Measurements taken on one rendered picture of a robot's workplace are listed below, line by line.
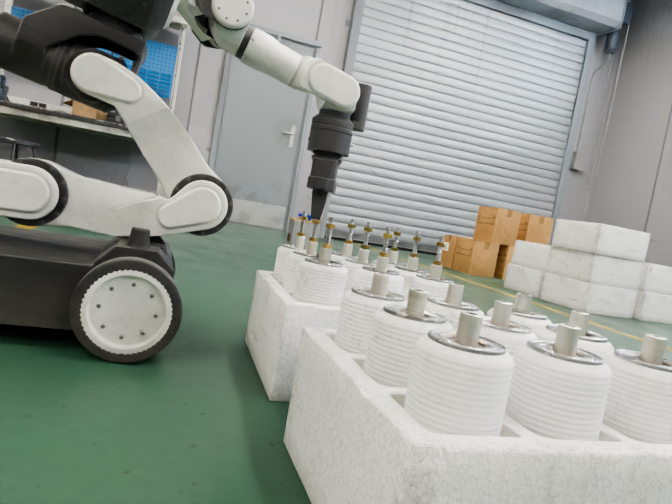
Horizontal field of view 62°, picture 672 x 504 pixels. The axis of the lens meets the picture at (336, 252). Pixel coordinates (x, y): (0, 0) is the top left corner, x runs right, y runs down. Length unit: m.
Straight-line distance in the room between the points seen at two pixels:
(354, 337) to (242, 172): 5.50
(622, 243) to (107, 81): 3.13
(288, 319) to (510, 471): 0.56
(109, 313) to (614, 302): 3.18
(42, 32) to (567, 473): 1.21
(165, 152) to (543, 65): 6.74
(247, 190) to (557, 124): 4.05
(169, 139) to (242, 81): 4.97
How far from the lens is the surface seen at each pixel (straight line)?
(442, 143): 6.89
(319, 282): 1.02
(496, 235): 4.93
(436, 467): 0.50
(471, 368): 0.52
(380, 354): 0.64
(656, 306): 4.03
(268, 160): 6.24
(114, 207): 1.33
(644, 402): 0.68
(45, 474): 0.77
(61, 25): 1.36
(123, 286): 1.12
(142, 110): 1.30
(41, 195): 1.30
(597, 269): 3.69
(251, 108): 6.25
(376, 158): 6.55
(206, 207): 1.28
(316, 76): 1.13
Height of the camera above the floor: 0.36
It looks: 4 degrees down
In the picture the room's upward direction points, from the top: 10 degrees clockwise
